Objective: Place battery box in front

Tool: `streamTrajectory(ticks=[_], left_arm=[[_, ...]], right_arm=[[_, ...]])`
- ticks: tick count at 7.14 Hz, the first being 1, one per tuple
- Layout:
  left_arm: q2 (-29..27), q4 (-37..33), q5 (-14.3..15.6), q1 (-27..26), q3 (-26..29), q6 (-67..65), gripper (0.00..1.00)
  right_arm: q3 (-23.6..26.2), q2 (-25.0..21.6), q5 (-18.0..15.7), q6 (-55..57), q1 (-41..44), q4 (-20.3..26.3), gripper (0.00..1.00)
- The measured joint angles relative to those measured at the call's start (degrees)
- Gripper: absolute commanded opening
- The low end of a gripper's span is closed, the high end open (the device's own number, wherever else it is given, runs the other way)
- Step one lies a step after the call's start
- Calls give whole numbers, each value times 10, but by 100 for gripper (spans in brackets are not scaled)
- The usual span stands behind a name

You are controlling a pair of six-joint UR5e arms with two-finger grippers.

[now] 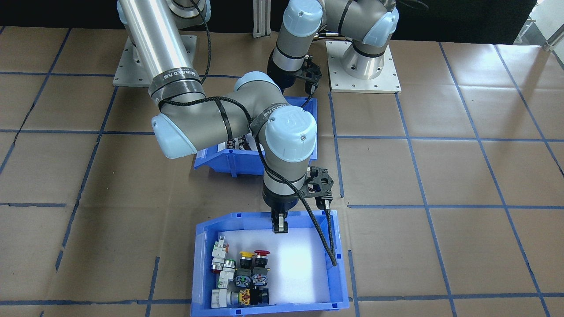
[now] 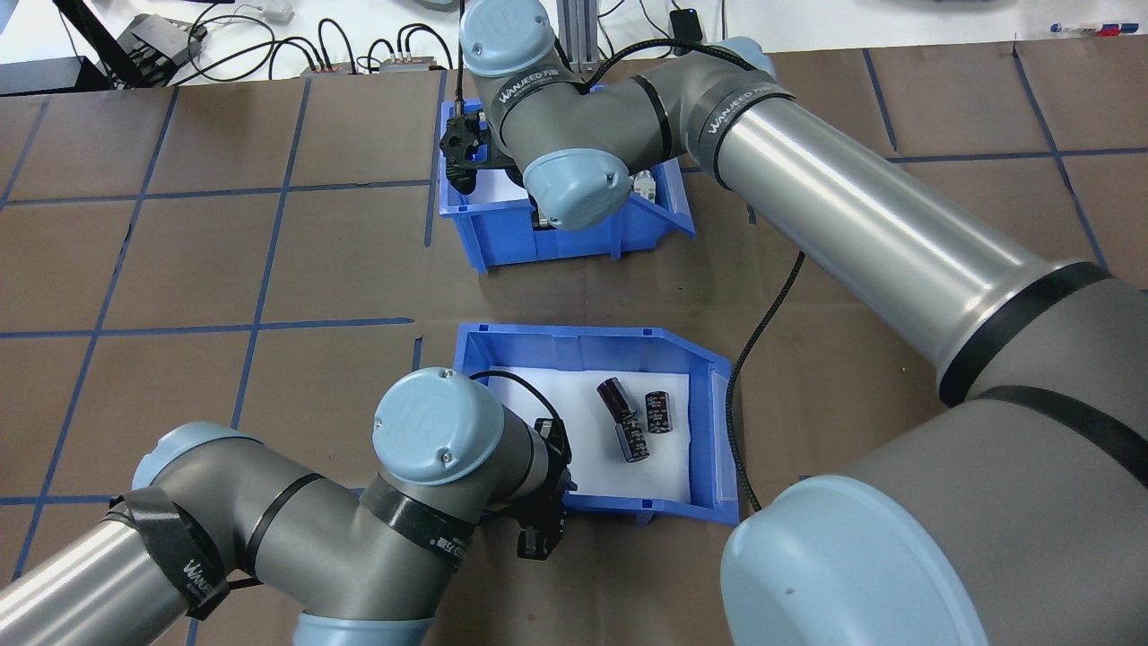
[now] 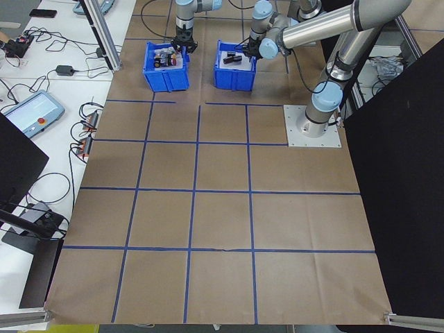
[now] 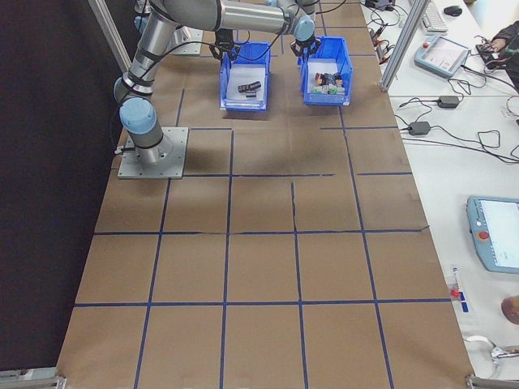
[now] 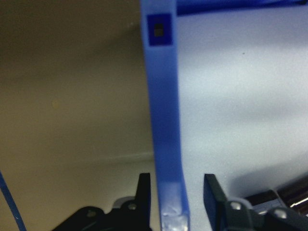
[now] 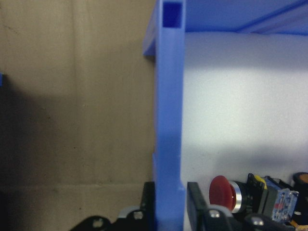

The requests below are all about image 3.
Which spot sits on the blue bin with black capacitors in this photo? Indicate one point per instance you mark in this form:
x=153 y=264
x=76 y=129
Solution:
x=234 y=79

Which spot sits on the blue bin with push buttons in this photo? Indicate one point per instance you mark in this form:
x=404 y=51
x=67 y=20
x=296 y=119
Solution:
x=166 y=81

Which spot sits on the white silver push button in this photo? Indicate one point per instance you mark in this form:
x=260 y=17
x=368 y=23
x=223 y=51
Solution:
x=162 y=54

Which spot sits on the white foam liner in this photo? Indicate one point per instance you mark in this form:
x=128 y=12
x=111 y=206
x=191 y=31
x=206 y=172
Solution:
x=241 y=66
x=166 y=68

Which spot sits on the light blue teach pendant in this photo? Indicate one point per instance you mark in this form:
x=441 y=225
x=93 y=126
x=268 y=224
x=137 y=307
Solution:
x=34 y=111
x=78 y=7

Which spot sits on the black power adapter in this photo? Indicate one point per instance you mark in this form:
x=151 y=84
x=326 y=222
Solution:
x=65 y=70

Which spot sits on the white crumpled plastic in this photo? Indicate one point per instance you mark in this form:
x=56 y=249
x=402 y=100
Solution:
x=385 y=66

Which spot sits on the black smartphone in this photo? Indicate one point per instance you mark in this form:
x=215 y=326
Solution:
x=43 y=13

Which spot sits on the black device with red part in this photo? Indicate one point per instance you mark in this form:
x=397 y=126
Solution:
x=19 y=46

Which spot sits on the grey flat bar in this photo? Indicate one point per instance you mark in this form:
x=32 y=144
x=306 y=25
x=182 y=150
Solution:
x=8 y=25

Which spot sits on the black monitor panel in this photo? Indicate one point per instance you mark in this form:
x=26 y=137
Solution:
x=17 y=166

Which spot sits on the grey flat plate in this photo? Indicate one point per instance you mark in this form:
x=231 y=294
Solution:
x=34 y=212

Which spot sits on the black side panel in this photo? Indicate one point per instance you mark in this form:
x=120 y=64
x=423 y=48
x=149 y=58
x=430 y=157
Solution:
x=40 y=277

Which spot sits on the aluminium profile post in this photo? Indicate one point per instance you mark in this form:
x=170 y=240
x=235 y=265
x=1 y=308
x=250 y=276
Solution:
x=107 y=45

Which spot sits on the white square base plate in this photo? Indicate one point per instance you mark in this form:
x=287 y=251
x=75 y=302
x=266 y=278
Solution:
x=329 y=140

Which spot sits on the metal bar frame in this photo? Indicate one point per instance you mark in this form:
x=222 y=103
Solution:
x=407 y=34

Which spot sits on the black frame cover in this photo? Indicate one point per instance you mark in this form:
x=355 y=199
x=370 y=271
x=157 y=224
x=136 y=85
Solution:
x=399 y=173

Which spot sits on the black stand base plate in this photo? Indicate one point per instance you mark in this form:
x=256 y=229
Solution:
x=19 y=243

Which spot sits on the aluminium profile rail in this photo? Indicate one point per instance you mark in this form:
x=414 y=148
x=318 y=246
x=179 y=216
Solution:
x=416 y=320
x=21 y=318

